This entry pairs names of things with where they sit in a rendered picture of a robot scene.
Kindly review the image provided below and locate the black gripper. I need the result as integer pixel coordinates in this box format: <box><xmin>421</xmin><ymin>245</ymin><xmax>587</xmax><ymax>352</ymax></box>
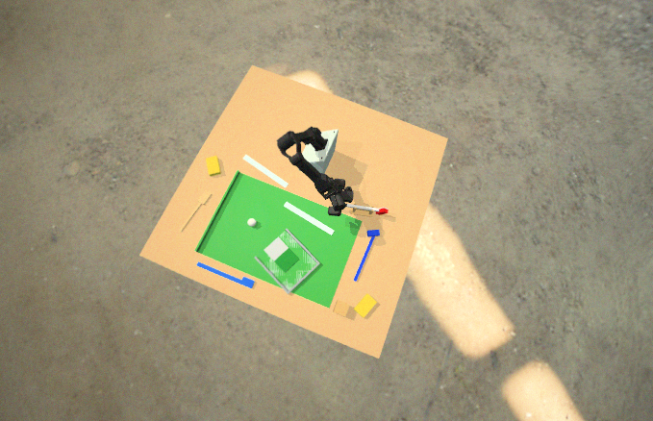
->
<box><xmin>328</xmin><ymin>179</ymin><xmax>345</xmax><ymax>216</ymax></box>

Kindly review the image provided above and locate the green putting mat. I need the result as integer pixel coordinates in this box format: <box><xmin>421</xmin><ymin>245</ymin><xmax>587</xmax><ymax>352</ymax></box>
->
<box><xmin>198</xmin><ymin>172</ymin><xmax>363</xmax><ymax>308</ymax></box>

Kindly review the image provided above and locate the yellow rectangular block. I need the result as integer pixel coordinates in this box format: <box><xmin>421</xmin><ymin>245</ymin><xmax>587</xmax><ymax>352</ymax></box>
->
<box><xmin>354</xmin><ymin>293</ymin><xmax>377</xmax><ymax>318</ymax></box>
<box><xmin>206</xmin><ymin>156</ymin><xmax>221</xmax><ymax>176</ymax></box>

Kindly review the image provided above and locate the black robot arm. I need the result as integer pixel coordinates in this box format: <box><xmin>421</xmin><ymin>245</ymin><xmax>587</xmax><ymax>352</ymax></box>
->
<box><xmin>276</xmin><ymin>127</ymin><xmax>354</xmax><ymax>211</ymax></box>

